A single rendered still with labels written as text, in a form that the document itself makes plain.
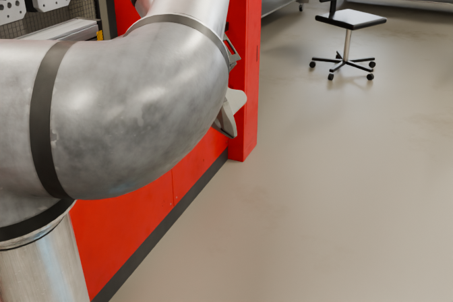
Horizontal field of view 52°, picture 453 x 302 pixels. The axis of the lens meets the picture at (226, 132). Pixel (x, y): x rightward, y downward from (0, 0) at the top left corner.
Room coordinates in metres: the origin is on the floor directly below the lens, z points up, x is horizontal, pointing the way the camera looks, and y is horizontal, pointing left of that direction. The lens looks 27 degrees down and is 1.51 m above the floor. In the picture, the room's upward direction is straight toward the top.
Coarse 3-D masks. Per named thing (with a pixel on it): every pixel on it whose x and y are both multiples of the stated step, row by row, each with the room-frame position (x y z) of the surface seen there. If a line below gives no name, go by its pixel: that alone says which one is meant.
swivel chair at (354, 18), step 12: (324, 0) 4.25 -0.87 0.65; (336, 12) 4.35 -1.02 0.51; (348, 12) 4.35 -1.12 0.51; (360, 12) 4.35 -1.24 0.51; (336, 24) 4.04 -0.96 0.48; (348, 24) 3.94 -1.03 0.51; (360, 24) 3.95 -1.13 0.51; (372, 24) 4.03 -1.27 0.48; (348, 36) 4.18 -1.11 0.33; (348, 48) 4.18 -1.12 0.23; (312, 60) 4.28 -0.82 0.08; (324, 60) 4.25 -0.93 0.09; (336, 60) 4.21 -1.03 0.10; (348, 60) 4.19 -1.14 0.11; (360, 60) 4.23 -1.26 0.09; (372, 60) 4.28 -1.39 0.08
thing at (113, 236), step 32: (224, 32) 2.51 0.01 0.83; (192, 160) 2.12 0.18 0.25; (224, 160) 2.51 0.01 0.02; (160, 192) 1.82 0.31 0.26; (192, 192) 2.11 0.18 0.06; (96, 224) 1.40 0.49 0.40; (128, 224) 1.57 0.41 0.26; (160, 224) 1.80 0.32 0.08; (96, 256) 1.38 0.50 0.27; (128, 256) 1.55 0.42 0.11; (96, 288) 1.35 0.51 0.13
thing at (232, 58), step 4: (224, 36) 0.71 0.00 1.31; (224, 40) 0.71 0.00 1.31; (228, 40) 0.71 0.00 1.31; (224, 44) 0.71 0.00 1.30; (232, 44) 0.70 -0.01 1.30; (232, 48) 0.70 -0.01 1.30; (228, 52) 0.70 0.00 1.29; (236, 52) 0.70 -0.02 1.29; (232, 56) 0.69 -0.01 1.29; (236, 56) 0.69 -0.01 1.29; (232, 60) 0.68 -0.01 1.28; (236, 60) 0.68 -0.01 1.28; (232, 64) 0.69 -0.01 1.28; (236, 64) 0.69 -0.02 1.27; (232, 68) 0.70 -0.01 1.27
